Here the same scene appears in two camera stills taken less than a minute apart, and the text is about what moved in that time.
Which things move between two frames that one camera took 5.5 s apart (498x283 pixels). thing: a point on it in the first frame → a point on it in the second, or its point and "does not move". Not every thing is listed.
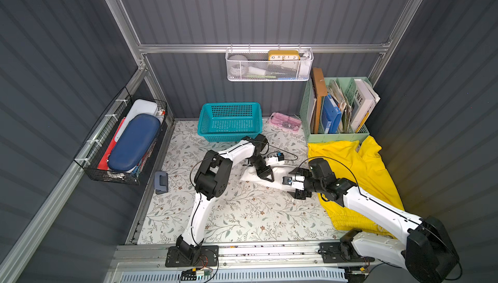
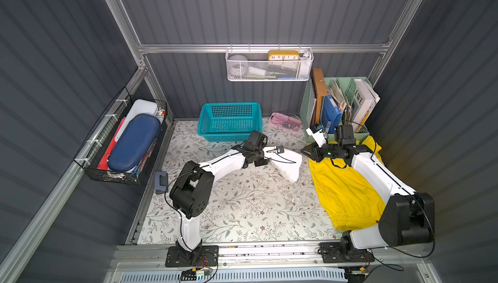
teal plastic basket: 229,122 does not move
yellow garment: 361,165 does not move
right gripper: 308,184 → 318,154
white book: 365,102 does not move
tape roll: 238,65 does not move
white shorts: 278,169 → 288,163
